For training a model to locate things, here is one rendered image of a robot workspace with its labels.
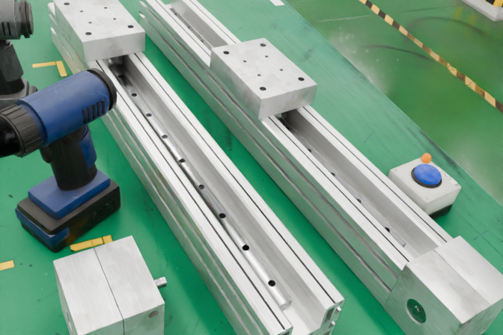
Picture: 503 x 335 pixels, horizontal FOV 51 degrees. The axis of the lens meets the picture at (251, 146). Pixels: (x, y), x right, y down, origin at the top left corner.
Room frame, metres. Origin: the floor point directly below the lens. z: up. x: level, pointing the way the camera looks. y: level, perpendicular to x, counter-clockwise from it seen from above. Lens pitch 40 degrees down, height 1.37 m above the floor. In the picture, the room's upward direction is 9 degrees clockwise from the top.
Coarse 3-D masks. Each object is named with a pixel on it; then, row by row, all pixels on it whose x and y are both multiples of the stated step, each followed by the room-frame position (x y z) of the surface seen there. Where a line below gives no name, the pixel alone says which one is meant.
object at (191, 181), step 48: (144, 96) 0.74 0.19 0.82; (144, 144) 0.57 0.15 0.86; (192, 144) 0.60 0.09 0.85; (192, 192) 0.49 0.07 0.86; (240, 192) 0.50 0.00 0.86; (192, 240) 0.44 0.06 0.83; (240, 240) 0.45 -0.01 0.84; (288, 240) 0.44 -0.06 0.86; (240, 288) 0.36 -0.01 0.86; (288, 288) 0.39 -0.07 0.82
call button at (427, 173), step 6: (420, 168) 0.63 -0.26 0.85; (426, 168) 0.63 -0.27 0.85; (432, 168) 0.63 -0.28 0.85; (420, 174) 0.62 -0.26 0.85; (426, 174) 0.62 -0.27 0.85; (432, 174) 0.62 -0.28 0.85; (438, 174) 0.62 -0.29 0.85; (420, 180) 0.61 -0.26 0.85; (426, 180) 0.61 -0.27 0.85; (432, 180) 0.61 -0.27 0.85; (438, 180) 0.61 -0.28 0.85
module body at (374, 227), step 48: (144, 0) 1.03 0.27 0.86; (192, 0) 1.05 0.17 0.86; (192, 48) 0.86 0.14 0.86; (288, 144) 0.62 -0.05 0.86; (336, 144) 0.64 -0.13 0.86; (288, 192) 0.59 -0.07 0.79; (336, 192) 0.53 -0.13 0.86; (384, 192) 0.55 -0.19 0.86; (336, 240) 0.50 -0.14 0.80; (384, 240) 0.46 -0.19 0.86; (432, 240) 0.48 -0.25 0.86; (384, 288) 0.43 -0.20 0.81
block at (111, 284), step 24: (120, 240) 0.39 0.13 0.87; (72, 264) 0.34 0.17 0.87; (96, 264) 0.35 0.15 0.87; (120, 264) 0.35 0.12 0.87; (144, 264) 0.36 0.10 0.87; (72, 288) 0.32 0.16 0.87; (96, 288) 0.32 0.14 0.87; (120, 288) 0.32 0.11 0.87; (144, 288) 0.33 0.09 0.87; (72, 312) 0.29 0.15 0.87; (96, 312) 0.29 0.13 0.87; (120, 312) 0.30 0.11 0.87; (144, 312) 0.30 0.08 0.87
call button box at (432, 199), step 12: (396, 168) 0.64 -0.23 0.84; (408, 168) 0.64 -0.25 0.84; (396, 180) 0.62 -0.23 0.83; (408, 180) 0.61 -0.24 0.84; (444, 180) 0.63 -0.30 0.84; (408, 192) 0.60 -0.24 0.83; (420, 192) 0.59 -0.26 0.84; (432, 192) 0.59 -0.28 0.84; (444, 192) 0.60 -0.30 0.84; (456, 192) 0.61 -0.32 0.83; (420, 204) 0.58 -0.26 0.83; (432, 204) 0.58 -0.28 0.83; (444, 204) 0.60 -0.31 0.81; (432, 216) 0.59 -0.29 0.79
